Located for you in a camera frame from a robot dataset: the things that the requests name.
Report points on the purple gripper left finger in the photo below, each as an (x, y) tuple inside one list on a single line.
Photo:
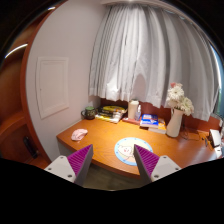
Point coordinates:
[(73, 168)]

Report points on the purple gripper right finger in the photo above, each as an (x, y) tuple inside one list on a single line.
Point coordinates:
[(152, 167)]

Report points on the round cartoon mouse pad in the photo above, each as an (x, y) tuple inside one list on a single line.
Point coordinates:
[(124, 149)]

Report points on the pink computer mouse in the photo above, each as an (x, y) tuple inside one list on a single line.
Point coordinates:
[(79, 134)]

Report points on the yellow book under blue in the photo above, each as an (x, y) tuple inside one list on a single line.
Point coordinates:
[(161, 127)]

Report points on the white flower vase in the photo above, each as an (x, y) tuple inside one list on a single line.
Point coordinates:
[(174, 124)]

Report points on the red flat tray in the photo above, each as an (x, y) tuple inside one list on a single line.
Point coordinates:
[(130, 121)]

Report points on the small clear bottle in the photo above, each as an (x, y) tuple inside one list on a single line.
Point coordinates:
[(138, 113)]

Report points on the dark green mug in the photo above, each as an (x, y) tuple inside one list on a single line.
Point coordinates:
[(89, 113)]

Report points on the wooden door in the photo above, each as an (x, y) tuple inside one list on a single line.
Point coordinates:
[(18, 140)]

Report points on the white cylindrical container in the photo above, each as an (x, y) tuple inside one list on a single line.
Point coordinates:
[(132, 108)]

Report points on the stack of books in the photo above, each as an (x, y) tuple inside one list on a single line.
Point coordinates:
[(111, 114)]

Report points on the white device on desk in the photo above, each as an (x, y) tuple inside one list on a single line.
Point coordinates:
[(215, 137)]

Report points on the white and pink flowers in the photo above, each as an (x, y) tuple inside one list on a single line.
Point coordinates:
[(176, 99)]

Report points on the white curtain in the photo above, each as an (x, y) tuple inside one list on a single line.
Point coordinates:
[(140, 50)]

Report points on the white wall panel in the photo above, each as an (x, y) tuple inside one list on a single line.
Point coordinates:
[(52, 85)]

